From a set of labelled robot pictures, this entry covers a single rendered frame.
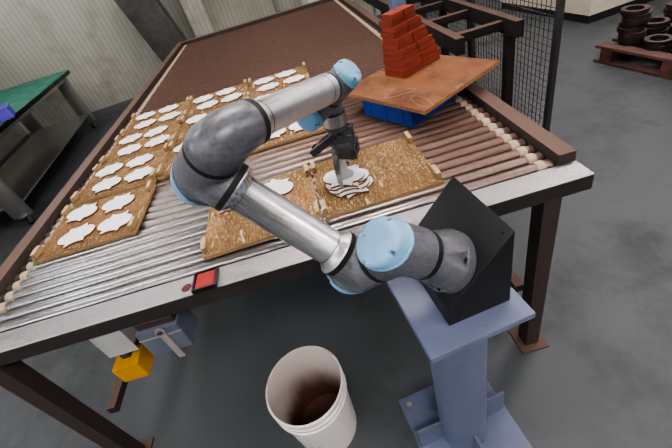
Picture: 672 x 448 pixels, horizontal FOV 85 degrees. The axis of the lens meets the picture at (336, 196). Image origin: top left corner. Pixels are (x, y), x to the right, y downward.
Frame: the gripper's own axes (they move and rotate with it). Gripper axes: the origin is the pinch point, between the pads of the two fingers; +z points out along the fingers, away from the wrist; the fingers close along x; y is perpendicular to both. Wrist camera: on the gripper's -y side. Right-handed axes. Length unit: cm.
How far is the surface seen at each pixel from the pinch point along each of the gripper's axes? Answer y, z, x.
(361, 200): 6.6, 3.8, -9.6
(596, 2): 224, 74, 405
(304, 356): -27, 66, -31
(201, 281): -40, 5, -41
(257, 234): -27.1, 3.8, -22.8
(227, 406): -74, 97, -41
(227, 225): -40.8, 3.8, -17.2
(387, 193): 15.1, 3.8, -7.0
